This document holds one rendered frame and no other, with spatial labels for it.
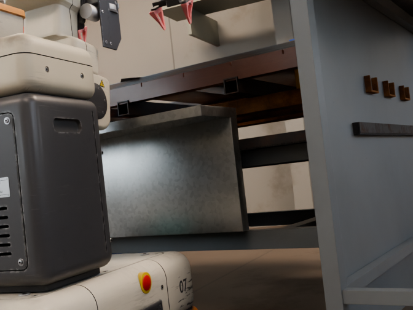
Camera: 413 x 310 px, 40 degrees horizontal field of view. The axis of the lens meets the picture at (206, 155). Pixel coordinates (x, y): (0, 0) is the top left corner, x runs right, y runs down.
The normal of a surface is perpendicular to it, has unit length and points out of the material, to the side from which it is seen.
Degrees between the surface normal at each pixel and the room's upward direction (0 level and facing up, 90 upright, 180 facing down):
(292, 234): 90
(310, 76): 90
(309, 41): 90
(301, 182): 90
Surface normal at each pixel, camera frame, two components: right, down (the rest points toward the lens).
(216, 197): -0.54, 0.03
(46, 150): 0.90, -0.11
